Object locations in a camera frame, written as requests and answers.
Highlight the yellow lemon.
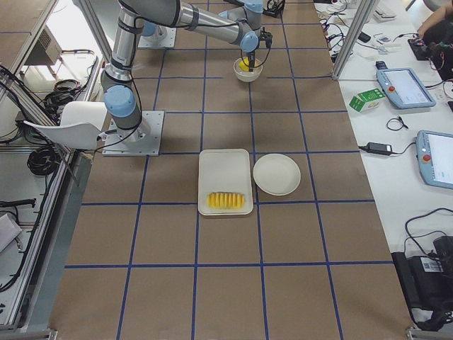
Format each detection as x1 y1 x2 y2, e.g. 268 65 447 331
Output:
237 59 262 72

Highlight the blue teach pendant far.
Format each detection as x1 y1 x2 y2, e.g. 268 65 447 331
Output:
376 68 436 109

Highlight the white round plate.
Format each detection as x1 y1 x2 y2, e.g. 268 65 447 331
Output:
253 154 301 196

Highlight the blue teach pendant near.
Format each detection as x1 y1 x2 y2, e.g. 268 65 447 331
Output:
415 130 452 189

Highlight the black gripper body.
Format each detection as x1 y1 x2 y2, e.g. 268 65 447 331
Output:
247 50 256 59

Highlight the cream ceramic bowl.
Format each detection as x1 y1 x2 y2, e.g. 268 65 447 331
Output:
233 58 263 83

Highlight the green white carton box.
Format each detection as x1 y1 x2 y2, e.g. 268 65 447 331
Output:
349 88 385 113

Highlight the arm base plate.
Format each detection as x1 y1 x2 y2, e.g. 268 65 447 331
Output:
102 110 165 157
138 25 176 50

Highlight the blue teach pendant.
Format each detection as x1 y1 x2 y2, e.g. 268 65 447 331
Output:
415 130 452 189
376 68 436 109

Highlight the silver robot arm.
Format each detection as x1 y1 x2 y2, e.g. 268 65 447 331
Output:
225 0 263 13
101 1 263 142

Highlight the white rectangular tray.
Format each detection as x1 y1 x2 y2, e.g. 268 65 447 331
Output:
197 149 253 216

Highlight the aluminium frame post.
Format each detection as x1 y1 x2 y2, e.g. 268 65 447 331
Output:
331 0 379 80

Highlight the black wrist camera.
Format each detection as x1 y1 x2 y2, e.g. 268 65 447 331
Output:
263 0 286 18
259 28 273 50

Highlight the white chair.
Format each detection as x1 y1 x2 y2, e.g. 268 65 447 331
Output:
24 101 107 150

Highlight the black power adapter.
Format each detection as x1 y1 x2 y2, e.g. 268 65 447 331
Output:
367 142 393 156

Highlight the sliced yellow bread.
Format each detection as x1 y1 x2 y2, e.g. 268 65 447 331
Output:
207 192 246 210

